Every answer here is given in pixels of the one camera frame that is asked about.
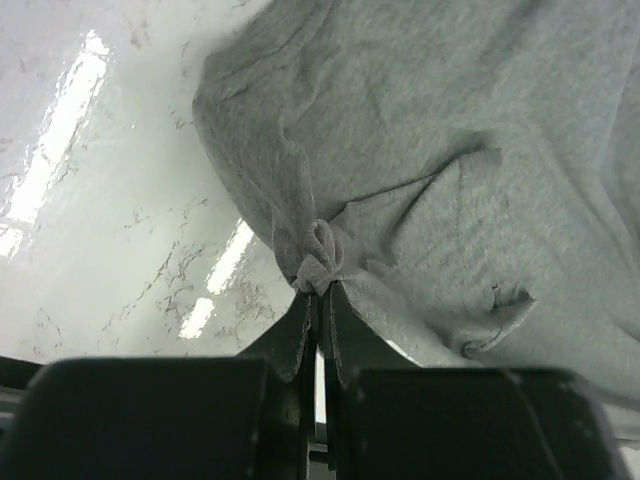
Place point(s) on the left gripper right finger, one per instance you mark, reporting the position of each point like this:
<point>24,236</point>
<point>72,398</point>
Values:
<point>390,419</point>

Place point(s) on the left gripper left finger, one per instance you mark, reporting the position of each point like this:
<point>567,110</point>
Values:
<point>249,416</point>

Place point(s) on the grey t shirt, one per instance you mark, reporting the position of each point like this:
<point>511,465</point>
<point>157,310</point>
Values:
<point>469,170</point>

